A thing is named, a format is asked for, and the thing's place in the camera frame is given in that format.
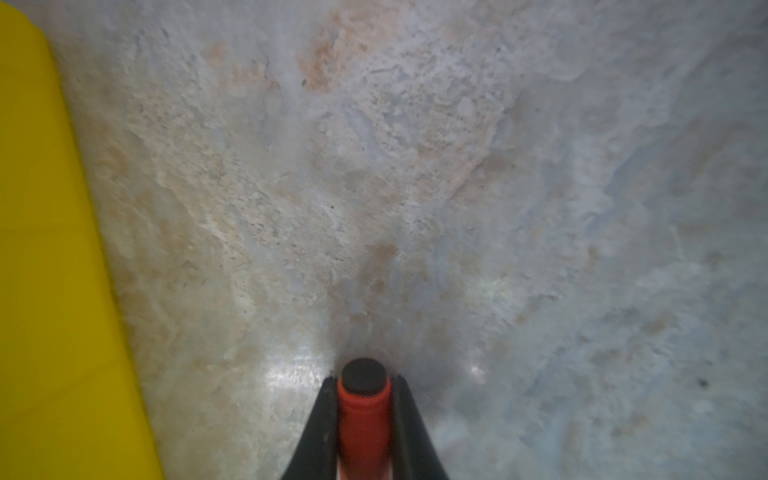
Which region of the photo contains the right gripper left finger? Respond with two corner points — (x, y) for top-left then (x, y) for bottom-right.
(281, 377), (339, 480)

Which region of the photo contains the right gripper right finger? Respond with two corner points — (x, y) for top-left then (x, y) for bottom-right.
(391, 375), (449, 480)

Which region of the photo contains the red handled screwdriver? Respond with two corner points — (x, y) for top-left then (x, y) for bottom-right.
(337, 358), (392, 480)

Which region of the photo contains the yellow plastic bin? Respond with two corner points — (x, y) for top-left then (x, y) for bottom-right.
(1, 5), (162, 479)

